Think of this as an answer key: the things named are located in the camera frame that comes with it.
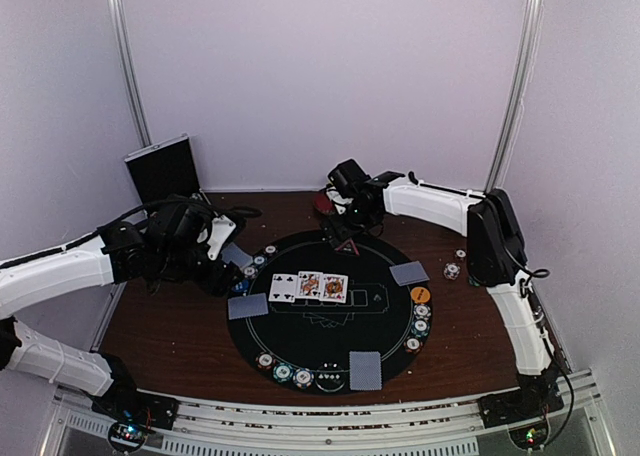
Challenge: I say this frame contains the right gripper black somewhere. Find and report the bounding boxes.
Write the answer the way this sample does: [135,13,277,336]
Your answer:
[322,201,383,246]

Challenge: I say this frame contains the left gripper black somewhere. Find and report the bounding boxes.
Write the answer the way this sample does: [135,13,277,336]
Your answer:
[156,244,243,296]

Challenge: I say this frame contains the red black triangle dealer marker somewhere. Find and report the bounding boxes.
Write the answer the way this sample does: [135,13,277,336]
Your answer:
[335,239,360,257]

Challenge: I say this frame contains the blue round blind button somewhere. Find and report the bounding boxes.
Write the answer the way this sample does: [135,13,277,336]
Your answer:
[231,280,250,296]

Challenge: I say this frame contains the face-down cards player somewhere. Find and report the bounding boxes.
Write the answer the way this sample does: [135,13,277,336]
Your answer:
[389,261,430,286]
[227,293,269,320]
[349,351,382,391]

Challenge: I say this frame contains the king face card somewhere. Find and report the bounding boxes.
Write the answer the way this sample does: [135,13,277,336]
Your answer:
[295,271,324,300]
[320,273,349,304]

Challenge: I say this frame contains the orange round blind button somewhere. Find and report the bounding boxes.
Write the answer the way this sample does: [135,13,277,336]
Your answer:
[410,286,431,305]

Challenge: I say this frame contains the white blue chip stack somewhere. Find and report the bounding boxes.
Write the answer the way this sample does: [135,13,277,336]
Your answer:
[443,262,461,281]

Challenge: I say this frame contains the brown chip stack front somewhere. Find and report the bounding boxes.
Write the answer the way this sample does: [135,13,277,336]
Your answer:
[255,352,276,371]

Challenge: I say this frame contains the face-down cards front player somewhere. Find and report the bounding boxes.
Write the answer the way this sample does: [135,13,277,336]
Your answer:
[349,351,382,391]

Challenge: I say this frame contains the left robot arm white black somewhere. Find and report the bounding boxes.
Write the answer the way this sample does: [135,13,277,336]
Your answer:
[1,195,261,422]

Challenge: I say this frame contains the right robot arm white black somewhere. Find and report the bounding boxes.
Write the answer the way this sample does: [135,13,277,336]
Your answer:
[313,159,563,421]

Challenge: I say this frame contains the red plate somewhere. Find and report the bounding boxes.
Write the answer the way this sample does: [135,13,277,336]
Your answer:
[313,188,336,216]

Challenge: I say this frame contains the aluminium poker case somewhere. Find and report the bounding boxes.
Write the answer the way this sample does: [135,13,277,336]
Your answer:
[124,135,209,203]

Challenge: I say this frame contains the round black poker mat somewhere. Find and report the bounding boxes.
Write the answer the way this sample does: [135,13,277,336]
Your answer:
[228,231,428,395]

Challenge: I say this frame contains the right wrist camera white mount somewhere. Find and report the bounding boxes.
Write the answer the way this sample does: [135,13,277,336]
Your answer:
[322,185,353,215]

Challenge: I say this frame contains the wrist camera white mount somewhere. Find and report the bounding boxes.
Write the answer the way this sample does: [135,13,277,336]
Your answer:
[197,215,236,261]
[322,185,353,215]

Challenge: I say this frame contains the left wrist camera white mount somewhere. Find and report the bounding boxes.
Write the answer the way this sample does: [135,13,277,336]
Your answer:
[197,215,236,261]

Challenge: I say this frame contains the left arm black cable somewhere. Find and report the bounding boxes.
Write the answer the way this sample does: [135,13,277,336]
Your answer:
[0,198,264,272]

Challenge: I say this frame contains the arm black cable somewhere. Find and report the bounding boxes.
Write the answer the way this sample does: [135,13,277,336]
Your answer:
[509,235,576,442]
[0,198,264,272]

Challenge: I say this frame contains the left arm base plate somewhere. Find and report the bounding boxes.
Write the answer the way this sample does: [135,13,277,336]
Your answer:
[89,390,179,430]

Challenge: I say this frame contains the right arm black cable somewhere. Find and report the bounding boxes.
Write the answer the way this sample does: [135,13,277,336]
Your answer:
[509,235,576,442]

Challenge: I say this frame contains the right aluminium corner post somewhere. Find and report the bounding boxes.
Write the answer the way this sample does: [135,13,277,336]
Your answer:
[484,0,544,192]

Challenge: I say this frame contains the aluminium corner post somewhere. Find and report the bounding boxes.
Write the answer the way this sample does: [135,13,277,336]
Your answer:
[484,0,544,192]
[107,0,152,148]

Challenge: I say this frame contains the aluminium front rail frame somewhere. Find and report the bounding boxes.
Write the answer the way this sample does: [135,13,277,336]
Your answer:
[35,370,622,455]

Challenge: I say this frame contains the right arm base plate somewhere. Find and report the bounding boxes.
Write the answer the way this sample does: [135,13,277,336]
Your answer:
[477,389,564,428]

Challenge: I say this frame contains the left aluminium corner post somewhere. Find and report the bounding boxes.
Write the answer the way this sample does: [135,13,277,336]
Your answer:
[107,0,152,148]

